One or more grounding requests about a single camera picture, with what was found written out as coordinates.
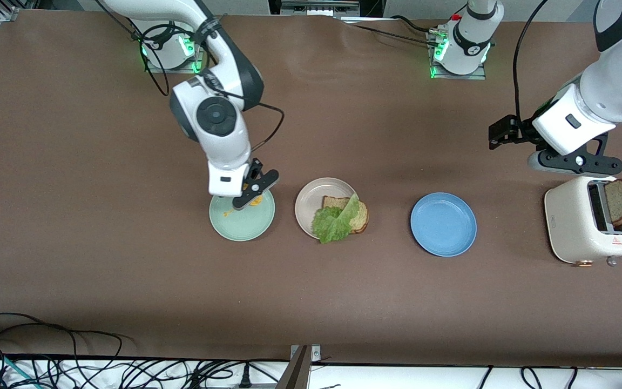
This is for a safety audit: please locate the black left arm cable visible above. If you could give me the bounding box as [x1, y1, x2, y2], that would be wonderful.
[513, 0, 552, 128]

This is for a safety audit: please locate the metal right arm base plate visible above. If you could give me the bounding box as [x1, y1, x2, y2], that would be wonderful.
[145, 23, 207, 74]

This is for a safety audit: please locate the cream white toaster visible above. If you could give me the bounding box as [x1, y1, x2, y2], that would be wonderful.
[544, 174, 622, 267]

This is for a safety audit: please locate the beige plate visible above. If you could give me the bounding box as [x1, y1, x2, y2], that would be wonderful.
[295, 178, 363, 241]

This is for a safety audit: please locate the long black tabletop cable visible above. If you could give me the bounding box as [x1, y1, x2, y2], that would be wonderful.
[350, 23, 437, 46]

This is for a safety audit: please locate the grey power strip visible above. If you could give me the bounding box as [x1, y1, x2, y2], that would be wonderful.
[219, 381, 282, 389]

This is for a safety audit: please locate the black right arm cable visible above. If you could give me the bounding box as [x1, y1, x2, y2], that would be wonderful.
[100, 0, 286, 153]

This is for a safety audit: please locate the blue plate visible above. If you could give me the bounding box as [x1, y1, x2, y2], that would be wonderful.
[410, 193, 477, 257]

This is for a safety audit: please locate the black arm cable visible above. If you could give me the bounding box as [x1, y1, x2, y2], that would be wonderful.
[513, 0, 552, 128]
[100, 0, 286, 153]

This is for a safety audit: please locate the grey metal bracket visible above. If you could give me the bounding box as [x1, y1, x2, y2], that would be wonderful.
[276, 344, 322, 389]

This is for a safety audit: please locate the yellow mustard squeeze bottle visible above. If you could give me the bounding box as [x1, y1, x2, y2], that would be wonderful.
[222, 194, 264, 218]

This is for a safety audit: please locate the metal equipment with black frame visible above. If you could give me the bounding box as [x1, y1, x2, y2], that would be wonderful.
[268, 0, 384, 19]

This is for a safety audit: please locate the mint green plate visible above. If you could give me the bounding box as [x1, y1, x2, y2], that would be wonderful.
[209, 186, 276, 242]

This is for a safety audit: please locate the green lettuce leaf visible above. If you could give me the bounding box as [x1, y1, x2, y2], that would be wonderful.
[311, 193, 361, 245]

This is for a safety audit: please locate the short black tabletop cable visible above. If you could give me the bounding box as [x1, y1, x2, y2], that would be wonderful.
[389, 15, 433, 34]

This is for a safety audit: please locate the black looping floor cable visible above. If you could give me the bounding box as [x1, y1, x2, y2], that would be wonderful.
[0, 312, 133, 389]

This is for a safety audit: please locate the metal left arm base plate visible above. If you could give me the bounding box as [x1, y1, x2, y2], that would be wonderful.
[430, 30, 488, 81]

